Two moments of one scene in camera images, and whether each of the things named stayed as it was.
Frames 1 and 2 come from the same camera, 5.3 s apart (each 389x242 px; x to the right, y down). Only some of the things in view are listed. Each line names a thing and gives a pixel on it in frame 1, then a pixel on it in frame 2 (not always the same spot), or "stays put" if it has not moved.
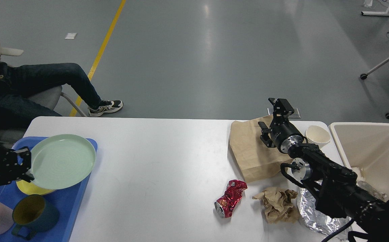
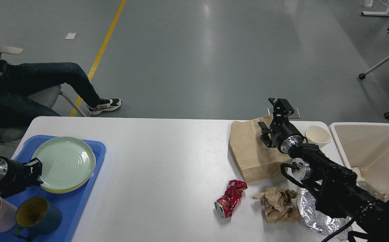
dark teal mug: (32, 214) stays put
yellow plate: (29, 188) to (68, 190)
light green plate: (59, 161) stays put
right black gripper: (284, 134) stays put
